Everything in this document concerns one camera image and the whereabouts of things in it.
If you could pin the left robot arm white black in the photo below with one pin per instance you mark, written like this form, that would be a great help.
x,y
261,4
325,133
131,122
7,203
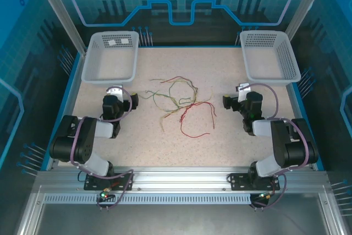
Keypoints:
x,y
66,147

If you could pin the grey plastic basket with stickers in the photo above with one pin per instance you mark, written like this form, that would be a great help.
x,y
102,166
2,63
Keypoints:
x,y
93,78

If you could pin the white sticker label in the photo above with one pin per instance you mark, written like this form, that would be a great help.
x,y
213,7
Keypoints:
x,y
125,41
112,43

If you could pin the small LED connector module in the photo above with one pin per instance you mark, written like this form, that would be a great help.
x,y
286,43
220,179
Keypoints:
x,y
104,195
265,196

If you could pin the steel lower shelf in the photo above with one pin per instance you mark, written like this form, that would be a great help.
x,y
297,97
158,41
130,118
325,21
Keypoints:
x,y
178,221

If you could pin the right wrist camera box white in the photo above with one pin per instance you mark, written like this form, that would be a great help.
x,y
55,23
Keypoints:
x,y
243,92

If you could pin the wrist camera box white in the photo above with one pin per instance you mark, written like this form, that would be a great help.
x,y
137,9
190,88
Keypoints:
x,y
243,92
116,92

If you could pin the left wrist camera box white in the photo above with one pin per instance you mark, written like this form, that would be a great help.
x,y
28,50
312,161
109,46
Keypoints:
x,y
116,92

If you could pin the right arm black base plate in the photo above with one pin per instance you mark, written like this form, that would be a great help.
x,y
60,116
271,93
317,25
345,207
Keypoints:
x,y
239,181

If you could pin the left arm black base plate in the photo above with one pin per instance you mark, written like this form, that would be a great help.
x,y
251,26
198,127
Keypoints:
x,y
92,184

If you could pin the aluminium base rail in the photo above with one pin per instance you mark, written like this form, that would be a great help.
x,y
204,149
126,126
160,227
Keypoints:
x,y
178,180

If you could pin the aluminium frame post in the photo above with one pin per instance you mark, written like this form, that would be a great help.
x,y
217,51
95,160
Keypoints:
x,y
60,12
307,4

